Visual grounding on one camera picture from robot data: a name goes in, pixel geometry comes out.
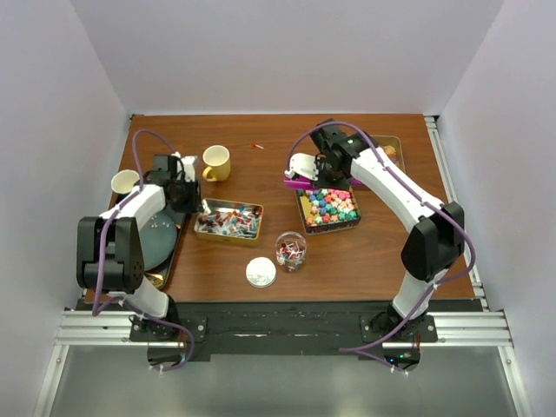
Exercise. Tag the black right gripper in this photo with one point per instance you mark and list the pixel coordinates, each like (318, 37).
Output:
(321, 182)

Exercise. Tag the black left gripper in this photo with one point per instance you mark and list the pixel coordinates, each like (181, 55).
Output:
(194, 205)

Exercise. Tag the purple plastic scoop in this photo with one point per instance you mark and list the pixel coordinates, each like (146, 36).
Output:
(304, 183)

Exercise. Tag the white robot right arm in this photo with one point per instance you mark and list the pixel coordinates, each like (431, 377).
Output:
(436, 231)

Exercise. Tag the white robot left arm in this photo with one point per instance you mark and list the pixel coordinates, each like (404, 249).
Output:
(109, 257)

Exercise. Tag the star candy tin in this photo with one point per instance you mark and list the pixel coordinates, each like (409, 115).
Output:
(327, 210)

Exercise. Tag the grey blue plate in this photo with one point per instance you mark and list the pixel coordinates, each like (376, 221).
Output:
(158, 238)

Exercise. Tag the yellow mug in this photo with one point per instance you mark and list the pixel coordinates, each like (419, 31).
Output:
(218, 164)

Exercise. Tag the gold lollipop tin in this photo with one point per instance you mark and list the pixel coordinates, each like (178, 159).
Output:
(231, 222)

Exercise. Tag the white paper cup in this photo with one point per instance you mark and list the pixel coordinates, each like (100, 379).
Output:
(123, 182)

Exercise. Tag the silver popsicle candy tin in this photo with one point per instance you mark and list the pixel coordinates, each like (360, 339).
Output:
(392, 148)

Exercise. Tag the black tray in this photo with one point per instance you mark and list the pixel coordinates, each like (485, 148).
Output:
(160, 277)

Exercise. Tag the clear glass jar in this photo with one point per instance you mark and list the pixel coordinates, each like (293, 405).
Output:
(290, 251)

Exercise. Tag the silver jar lid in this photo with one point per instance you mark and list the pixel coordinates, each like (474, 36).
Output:
(260, 272)

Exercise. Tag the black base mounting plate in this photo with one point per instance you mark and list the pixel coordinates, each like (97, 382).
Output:
(286, 328)

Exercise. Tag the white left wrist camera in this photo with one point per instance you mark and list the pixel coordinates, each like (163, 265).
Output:
(188, 168)

